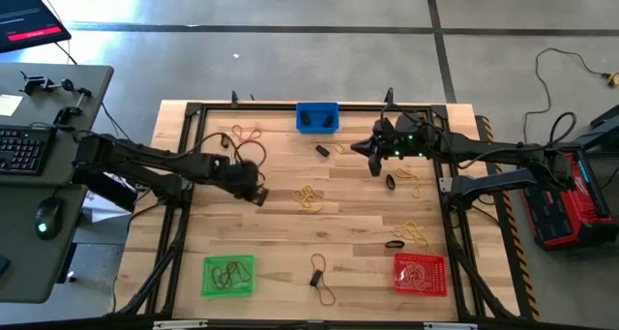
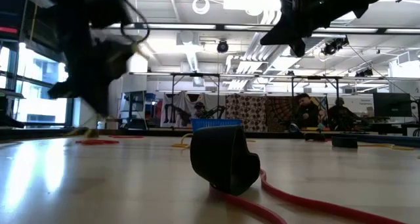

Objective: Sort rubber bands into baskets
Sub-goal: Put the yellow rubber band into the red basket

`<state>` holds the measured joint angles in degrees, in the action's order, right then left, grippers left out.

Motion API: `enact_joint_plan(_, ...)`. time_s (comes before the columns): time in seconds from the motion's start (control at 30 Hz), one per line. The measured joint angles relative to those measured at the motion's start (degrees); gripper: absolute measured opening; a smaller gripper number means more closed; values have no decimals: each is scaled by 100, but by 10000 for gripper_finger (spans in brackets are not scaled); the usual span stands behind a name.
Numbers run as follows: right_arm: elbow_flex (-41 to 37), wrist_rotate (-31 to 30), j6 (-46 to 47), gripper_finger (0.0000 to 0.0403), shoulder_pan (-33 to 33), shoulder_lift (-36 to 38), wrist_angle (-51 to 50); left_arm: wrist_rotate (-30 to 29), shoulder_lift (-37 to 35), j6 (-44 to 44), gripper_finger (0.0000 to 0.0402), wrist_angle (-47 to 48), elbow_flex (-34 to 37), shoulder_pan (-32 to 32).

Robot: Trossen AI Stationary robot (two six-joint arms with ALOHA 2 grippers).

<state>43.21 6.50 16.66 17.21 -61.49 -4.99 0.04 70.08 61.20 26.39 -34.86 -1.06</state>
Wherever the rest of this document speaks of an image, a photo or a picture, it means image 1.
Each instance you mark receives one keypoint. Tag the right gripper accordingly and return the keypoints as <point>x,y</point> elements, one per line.
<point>411,136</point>

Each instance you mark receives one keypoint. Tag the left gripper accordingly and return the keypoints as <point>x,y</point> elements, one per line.
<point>237,177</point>

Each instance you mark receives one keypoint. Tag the yellow rubber band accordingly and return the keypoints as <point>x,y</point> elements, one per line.
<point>411,175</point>
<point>416,277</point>
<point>408,230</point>
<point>307,198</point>
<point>341,148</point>

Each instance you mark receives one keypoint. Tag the small black block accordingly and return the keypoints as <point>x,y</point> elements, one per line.
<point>225,141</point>

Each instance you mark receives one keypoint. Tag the red plastic basket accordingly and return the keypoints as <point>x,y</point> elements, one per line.
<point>437,272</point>

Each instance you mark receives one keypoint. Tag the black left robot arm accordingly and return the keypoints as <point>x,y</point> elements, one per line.
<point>145,158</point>

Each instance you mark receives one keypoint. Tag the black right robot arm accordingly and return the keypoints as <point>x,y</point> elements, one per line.
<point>493,151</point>

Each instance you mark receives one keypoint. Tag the small black clip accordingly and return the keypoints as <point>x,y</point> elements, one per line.
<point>322,151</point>

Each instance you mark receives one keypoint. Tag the dark table clamp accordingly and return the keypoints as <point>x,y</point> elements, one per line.
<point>389,97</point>
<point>234,98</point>

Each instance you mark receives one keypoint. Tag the blue plastic basket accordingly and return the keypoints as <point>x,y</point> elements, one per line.
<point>316,127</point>

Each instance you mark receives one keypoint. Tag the green plastic basket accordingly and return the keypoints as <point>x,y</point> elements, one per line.
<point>208,260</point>

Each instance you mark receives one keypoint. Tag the black binder clip with band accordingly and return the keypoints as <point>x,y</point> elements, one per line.
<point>312,262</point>

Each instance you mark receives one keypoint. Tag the white papers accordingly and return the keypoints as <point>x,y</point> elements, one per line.
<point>104,209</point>

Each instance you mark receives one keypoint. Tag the yellow black hazard strip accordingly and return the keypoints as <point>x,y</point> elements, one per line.
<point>520,252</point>

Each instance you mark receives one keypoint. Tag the red black tool case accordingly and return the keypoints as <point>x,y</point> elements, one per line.
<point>556,214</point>

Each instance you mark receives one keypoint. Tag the black computer mouse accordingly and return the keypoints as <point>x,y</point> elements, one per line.
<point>48,218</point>

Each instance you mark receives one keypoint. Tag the grey desk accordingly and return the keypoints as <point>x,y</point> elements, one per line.
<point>58,102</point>
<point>29,272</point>

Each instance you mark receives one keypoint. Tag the dark blue stand leg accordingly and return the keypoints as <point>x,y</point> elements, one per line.
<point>604,139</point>

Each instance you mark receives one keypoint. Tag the black keyboard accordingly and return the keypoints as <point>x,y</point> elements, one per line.
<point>24,151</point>

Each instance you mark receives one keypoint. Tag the pale sticky note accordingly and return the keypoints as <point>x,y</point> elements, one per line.
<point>9,105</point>

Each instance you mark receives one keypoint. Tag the black monitor red bar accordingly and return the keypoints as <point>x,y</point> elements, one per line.
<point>24,10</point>

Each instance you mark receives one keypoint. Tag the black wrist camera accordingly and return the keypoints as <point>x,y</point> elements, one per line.
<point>384,129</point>

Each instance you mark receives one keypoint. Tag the silver arm base bracket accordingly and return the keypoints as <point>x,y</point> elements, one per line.
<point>446,185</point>

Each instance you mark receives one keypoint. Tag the black aluminium table frame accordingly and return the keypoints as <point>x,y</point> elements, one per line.
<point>242,107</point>

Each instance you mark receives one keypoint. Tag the silver edge bracket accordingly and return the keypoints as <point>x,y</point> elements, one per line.
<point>450,326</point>
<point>179,324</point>

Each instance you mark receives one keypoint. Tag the black desk clamp mount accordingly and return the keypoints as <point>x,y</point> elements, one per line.
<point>65,114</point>
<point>34,83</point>

